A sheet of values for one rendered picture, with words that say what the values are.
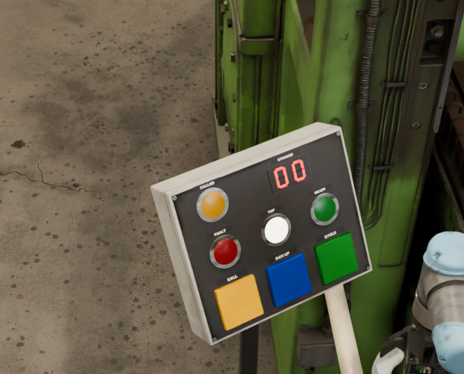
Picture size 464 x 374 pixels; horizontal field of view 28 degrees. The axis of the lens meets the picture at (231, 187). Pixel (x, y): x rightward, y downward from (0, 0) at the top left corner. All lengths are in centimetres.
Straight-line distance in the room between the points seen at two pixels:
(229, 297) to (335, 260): 21
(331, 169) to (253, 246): 19
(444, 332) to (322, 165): 46
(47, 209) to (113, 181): 25
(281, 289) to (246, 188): 19
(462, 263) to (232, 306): 44
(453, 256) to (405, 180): 69
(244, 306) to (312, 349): 72
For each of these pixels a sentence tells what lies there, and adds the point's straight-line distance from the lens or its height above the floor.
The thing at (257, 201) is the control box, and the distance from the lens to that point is 157.
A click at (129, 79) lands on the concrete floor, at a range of 370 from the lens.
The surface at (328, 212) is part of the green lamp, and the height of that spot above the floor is 108.
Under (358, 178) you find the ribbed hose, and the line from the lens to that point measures 193.
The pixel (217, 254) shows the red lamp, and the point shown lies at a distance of 155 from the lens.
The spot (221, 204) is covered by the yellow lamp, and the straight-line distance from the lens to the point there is 153.
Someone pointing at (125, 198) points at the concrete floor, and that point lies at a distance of 320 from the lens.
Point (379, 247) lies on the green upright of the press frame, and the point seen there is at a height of 69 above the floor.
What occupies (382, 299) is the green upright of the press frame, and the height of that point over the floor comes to 50.
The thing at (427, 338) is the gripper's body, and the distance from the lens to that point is 142.
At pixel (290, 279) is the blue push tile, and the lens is 162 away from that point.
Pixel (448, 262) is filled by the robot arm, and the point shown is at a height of 129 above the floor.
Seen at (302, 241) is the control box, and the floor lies 105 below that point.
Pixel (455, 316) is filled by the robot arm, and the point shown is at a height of 127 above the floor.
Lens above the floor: 225
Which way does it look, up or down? 44 degrees down
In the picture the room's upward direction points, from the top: 1 degrees clockwise
